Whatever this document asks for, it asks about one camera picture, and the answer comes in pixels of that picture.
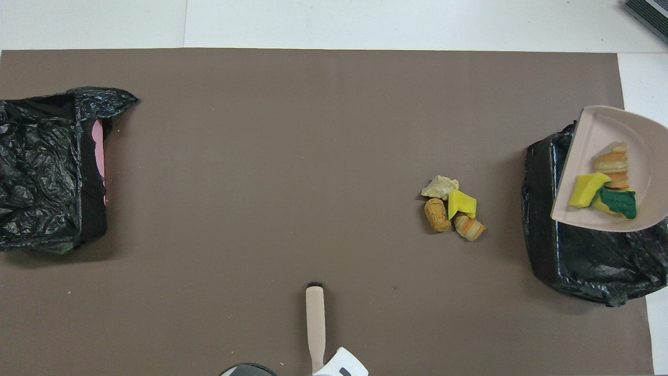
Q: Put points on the brown fried croquette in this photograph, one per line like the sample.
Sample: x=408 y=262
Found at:
x=437 y=215

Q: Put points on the beige plastic dustpan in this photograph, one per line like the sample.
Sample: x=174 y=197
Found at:
x=589 y=141

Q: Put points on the large orange striped bread piece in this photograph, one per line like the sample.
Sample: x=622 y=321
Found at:
x=611 y=162

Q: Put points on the brown table mat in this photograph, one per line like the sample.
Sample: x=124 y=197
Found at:
x=261 y=183

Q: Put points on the yellow notched sponge piece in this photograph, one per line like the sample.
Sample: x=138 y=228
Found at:
x=462 y=203

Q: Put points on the pink plastic bin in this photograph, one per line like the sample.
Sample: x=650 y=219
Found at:
x=98 y=146

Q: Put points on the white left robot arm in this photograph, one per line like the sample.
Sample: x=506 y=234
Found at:
x=339 y=360

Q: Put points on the yellow sponge wedge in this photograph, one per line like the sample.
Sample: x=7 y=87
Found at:
x=584 y=190

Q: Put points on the small orange striped bread piece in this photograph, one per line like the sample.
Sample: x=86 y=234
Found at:
x=469 y=227

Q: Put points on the dark grey ribbed object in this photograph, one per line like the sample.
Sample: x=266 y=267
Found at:
x=652 y=13

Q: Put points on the pale yellow piece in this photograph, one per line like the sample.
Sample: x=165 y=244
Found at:
x=441 y=187

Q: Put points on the black trash bag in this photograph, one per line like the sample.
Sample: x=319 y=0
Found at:
x=589 y=261
x=42 y=172

